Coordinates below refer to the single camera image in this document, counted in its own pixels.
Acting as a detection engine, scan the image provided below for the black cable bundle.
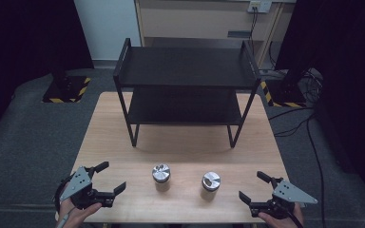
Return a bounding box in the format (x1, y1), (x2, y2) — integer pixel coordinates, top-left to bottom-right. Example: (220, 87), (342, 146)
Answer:
(298, 67), (325, 107)

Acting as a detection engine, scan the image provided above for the grey cabinet handle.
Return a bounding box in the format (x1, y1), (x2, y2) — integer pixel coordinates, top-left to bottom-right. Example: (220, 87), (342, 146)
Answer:
(227, 29), (252, 39)

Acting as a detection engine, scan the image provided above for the person's right hand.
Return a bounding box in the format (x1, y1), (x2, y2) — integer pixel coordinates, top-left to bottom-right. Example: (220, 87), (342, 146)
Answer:
(258, 202), (305, 228)

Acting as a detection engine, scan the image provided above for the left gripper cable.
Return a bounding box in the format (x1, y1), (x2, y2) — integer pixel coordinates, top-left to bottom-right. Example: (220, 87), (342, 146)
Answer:
(52, 177), (77, 228)

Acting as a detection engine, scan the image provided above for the black outlet cable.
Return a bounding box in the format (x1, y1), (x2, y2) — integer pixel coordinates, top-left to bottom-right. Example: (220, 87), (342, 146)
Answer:
(248, 8), (259, 48)

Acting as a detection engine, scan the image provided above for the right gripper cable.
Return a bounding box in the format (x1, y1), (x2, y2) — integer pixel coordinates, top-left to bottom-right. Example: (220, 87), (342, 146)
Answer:
(284, 207), (305, 228)

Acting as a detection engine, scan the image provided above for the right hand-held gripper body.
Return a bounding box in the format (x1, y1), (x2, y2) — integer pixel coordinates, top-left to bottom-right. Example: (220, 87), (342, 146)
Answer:
(248, 178), (318, 220)

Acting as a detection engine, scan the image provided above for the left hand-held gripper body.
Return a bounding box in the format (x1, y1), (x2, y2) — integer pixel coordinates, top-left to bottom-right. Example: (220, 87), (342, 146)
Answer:
(55, 165), (115, 211)

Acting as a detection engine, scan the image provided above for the dark curtain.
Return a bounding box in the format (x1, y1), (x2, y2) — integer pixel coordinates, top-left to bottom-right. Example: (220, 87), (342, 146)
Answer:
(0, 0), (95, 145)
(275, 0), (365, 199)

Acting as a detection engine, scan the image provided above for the glass jar with beige contents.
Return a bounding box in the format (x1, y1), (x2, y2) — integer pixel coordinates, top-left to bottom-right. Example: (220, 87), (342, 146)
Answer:
(200, 171), (221, 201)

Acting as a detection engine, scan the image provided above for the long black floor cable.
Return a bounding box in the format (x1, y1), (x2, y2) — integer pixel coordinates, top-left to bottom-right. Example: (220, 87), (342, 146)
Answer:
(274, 112), (328, 228)

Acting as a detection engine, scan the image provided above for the glass jar with orange-brown contents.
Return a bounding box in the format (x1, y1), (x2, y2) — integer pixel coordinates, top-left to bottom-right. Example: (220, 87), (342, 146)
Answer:
(151, 162), (172, 193)

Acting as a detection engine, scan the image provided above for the person's left hand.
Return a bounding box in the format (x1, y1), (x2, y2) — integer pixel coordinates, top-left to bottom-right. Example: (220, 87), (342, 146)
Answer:
(56, 200), (103, 228)

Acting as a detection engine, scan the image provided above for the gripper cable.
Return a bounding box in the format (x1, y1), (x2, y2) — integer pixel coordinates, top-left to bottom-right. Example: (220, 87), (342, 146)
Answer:
(52, 177), (77, 228)
(284, 207), (305, 228)

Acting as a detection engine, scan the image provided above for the beige wooden cabinet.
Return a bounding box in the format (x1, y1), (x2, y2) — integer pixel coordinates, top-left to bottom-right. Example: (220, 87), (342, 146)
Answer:
(133, 0), (298, 69)

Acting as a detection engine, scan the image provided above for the black two-tier metal shelf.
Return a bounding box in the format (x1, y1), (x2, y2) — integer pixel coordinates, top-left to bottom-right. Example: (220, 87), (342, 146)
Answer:
(112, 37), (262, 149)

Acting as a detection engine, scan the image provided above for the white wall outlet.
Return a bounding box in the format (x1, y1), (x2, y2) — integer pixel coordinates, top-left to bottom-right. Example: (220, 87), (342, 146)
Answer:
(246, 0), (273, 14)

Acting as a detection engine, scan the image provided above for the stand base with hazard stripes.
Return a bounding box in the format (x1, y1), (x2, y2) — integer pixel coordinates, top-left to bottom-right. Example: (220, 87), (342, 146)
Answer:
(41, 75), (92, 104)
(259, 79), (308, 108)

